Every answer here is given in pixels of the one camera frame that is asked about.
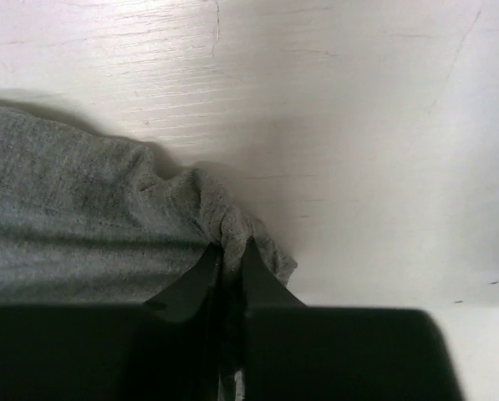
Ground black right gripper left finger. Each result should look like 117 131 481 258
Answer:
0 246 222 400

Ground grey drawstring shorts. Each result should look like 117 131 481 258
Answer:
0 104 299 401

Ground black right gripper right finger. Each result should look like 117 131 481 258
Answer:
242 240 464 401

